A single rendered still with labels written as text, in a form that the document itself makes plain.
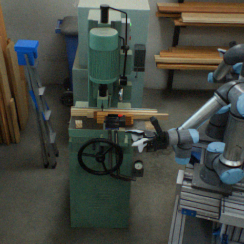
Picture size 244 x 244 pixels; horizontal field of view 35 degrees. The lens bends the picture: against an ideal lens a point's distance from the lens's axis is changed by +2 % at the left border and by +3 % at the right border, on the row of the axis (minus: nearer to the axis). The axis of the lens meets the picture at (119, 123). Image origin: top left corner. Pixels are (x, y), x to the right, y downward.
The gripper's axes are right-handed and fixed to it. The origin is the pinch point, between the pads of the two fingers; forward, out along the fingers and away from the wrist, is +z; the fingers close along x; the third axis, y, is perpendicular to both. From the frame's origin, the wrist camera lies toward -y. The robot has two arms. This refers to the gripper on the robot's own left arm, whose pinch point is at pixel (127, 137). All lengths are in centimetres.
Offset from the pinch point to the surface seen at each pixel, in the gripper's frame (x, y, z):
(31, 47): 144, -12, 45
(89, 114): 80, 20, 9
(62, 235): 73, 115, 31
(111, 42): 63, -32, -3
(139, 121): 71, 24, -25
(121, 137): 52, 26, -8
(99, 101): 73, 9, 3
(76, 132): 67, 27, 19
